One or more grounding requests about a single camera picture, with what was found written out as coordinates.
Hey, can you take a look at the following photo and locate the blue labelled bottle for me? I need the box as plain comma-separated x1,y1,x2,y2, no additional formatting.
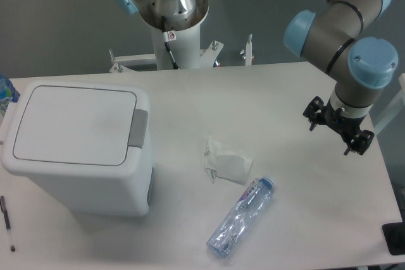
1,75,20,116

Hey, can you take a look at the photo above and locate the white metal frame bracket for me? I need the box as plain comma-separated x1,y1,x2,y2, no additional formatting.
109,40,224,73

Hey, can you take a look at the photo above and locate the white trash can lid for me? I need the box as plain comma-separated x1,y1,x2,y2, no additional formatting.
13,85,137,166

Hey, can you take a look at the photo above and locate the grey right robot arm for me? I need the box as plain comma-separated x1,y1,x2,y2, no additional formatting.
283,0,399,153

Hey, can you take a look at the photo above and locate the black cable on pedestal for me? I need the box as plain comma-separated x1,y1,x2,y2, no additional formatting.
160,15,180,70

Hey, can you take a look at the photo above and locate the crumpled white paper wrapper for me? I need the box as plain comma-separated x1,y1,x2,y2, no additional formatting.
203,137,253,185

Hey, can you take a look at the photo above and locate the black pen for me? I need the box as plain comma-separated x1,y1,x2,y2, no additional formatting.
1,196,16,252

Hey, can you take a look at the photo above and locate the white plastic trash can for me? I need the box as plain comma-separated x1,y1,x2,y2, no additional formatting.
1,80,154,216

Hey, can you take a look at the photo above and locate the black device at edge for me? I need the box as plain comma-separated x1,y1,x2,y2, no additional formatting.
382,222,404,255

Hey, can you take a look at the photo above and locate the grey lid push button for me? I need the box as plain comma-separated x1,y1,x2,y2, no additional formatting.
128,109,149,149

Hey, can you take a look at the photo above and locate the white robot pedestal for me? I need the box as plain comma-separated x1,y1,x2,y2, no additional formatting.
140,0,209,70

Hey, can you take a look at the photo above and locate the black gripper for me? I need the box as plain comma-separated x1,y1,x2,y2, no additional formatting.
303,96,375,156

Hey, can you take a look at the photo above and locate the clear plastic water bottle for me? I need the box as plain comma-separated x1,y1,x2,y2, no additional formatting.
206,176,274,259

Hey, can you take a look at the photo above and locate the white upright clamp post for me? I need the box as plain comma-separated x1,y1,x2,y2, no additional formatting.
240,34,255,66

